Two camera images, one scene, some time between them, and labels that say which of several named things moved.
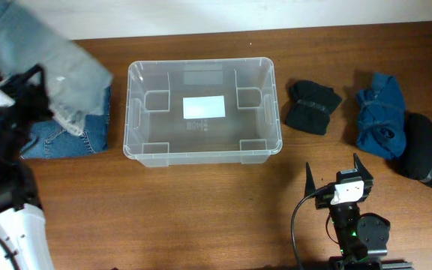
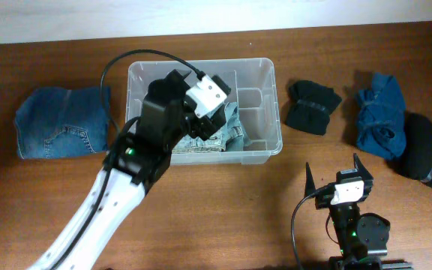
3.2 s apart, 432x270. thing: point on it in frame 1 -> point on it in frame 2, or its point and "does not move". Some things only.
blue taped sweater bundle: [381, 121] does not move
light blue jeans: [14, 39] -> [232, 136]
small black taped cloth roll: [310, 106] does not move
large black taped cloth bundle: [427, 156] does not move
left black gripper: [34, 103] -> [206, 124]
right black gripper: [364, 177] does not move
